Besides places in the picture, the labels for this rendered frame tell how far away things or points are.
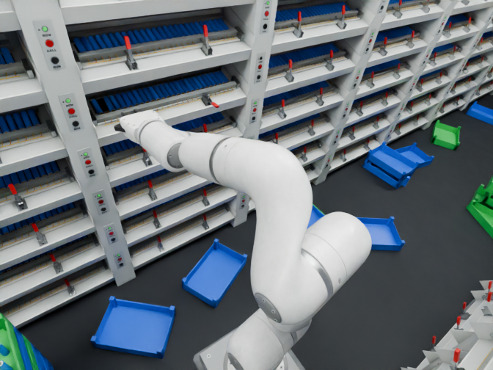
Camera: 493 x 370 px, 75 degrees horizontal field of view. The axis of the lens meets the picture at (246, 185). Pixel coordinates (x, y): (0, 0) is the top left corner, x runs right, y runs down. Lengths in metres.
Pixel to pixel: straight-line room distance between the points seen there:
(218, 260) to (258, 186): 1.36
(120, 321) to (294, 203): 1.35
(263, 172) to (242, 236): 1.47
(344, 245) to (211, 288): 1.27
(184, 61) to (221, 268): 1.08
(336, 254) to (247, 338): 0.39
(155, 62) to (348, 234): 0.84
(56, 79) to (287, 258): 0.81
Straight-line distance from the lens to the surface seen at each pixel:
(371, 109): 2.33
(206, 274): 1.76
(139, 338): 1.66
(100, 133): 1.17
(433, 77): 3.02
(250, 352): 0.82
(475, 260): 2.39
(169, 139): 0.73
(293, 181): 0.46
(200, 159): 0.58
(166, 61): 1.15
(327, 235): 0.52
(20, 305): 1.77
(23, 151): 1.17
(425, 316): 1.99
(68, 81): 1.05
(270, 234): 0.47
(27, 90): 1.06
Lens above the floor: 1.53
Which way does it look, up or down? 44 degrees down
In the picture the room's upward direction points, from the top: 7 degrees clockwise
